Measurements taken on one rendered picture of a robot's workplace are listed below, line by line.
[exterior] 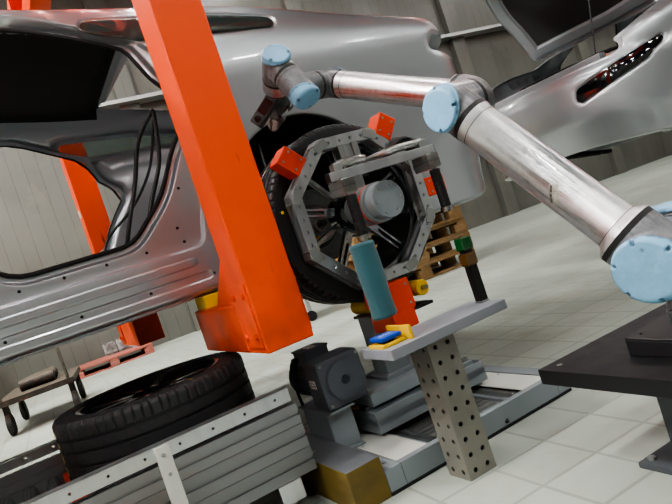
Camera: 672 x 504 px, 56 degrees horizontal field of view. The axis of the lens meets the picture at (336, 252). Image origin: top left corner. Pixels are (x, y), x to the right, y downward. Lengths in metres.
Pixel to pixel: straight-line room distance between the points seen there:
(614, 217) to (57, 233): 9.55
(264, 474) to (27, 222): 8.79
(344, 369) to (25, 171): 8.88
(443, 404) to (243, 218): 0.80
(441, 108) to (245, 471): 1.18
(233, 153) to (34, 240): 8.64
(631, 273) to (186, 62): 1.33
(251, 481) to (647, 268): 1.25
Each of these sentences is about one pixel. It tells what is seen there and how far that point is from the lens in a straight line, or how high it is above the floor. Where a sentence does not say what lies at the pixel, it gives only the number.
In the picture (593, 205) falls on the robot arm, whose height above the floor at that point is 0.68.
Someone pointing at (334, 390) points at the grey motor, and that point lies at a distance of 2.17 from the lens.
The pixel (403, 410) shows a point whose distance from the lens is 2.30.
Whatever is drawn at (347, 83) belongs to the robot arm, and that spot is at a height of 1.22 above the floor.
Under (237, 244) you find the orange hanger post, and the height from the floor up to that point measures 0.86.
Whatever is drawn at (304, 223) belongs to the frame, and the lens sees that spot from 2.12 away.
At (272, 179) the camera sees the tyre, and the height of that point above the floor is 1.04.
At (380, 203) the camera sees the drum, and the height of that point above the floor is 0.84.
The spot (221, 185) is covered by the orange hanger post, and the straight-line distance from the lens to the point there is 1.91.
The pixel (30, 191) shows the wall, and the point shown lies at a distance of 10.60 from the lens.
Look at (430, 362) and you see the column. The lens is 1.86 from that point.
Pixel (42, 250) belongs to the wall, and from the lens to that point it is 10.46.
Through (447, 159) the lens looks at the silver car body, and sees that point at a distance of 2.99.
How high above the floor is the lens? 0.80
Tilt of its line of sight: 2 degrees down
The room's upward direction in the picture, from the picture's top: 19 degrees counter-clockwise
